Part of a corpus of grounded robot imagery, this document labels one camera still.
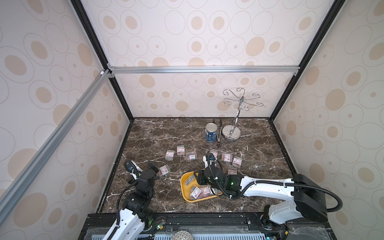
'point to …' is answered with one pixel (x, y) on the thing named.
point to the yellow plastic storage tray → (192, 191)
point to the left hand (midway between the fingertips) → (148, 163)
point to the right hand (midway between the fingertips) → (199, 171)
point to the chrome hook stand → (232, 132)
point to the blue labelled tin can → (211, 130)
